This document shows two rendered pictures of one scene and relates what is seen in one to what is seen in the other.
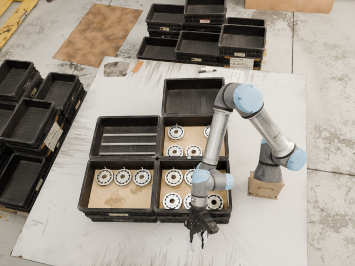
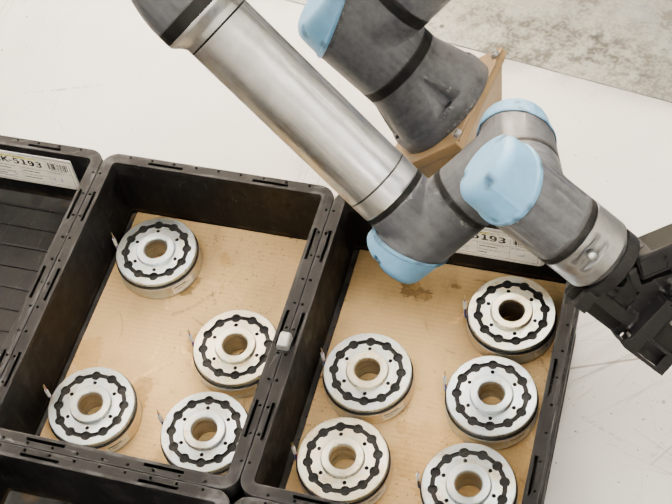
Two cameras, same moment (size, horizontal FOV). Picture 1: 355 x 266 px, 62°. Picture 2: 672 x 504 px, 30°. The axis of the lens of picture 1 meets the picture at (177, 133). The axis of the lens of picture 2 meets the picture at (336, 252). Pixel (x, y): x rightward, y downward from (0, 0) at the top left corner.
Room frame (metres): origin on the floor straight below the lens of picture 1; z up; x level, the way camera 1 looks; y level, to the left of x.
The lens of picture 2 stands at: (0.53, 0.64, 2.11)
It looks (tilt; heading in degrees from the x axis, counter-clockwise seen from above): 55 degrees down; 284
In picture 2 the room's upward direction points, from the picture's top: 10 degrees counter-clockwise
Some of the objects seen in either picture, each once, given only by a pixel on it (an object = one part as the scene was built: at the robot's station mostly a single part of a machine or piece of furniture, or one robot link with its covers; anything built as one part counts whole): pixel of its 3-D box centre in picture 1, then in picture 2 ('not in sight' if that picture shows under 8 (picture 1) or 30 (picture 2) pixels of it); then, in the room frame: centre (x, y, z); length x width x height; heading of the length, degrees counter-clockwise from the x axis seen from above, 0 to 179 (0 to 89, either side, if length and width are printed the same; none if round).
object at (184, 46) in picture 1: (198, 55); not in sight; (2.20, -0.33, 0.31); 0.40 x 0.30 x 0.34; 70
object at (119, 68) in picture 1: (115, 68); not in sight; (1.79, 0.41, 0.71); 0.22 x 0.19 x 0.01; 70
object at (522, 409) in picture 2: (193, 202); (491, 396); (0.54, -0.02, 0.86); 0.10 x 0.10 x 0.01
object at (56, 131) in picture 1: (54, 135); not in sight; (1.44, 1.01, 0.41); 0.31 x 0.02 x 0.16; 160
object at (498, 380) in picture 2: not in sight; (491, 394); (0.54, -0.02, 0.86); 0.05 x 0.05 x 0.01
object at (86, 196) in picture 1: (121, 187); not in sight; (0.69, 0.36, 0.87); 0.40 x 0.30 x 0.11; 80
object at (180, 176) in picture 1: (173, 177); (342, 459); (0.70, 0.06, 0.86); 0.10 x 0.10 x 0.01
